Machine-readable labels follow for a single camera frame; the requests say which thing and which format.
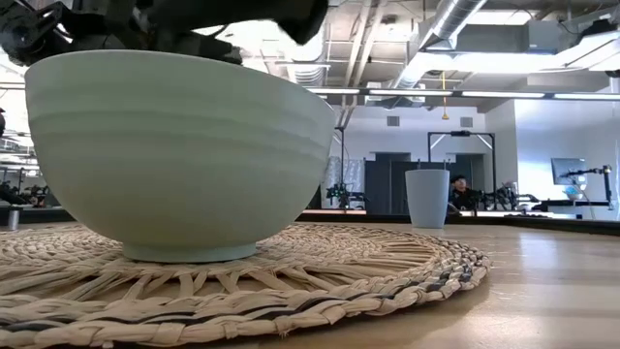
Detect pale green ceramic bowl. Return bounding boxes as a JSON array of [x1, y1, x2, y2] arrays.
[[23, 49, 337, 265]]

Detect ceiling light strip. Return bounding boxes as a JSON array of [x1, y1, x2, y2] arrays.
[[460, 90, 546, 99], [368, 88, 454, 97], [553, 92, 620, 102], [305, 86, 361, 96]]

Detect background dark robot arms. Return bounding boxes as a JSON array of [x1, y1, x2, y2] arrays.
[[0, 167, 52, 208]]

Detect background robot on pole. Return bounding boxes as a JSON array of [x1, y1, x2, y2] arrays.
[[325, 126, 368, 210]]

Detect light blue cup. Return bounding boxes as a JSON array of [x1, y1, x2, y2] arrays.
[[404, 168, 450, 230]]

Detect round woven straw placemat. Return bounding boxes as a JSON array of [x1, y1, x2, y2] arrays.
[[0, 221, 491, 349]]

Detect person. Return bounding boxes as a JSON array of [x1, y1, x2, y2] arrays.
[[448, 174, 481, 213]]

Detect background black robot arms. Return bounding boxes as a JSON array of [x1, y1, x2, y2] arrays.
[[477, 181, 539, 212]]

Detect background computer monitor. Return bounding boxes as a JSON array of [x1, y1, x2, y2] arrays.
[[550, 157, 589, 187]]

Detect silver ventilation duct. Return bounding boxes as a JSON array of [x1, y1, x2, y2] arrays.
[[390, 0, 488, 91]]

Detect yellow hanging cord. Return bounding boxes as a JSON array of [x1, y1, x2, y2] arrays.
[[440, 71, 450, 121]]

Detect black aluminium table frame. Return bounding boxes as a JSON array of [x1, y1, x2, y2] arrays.
[[0, 206, 620, 238]]

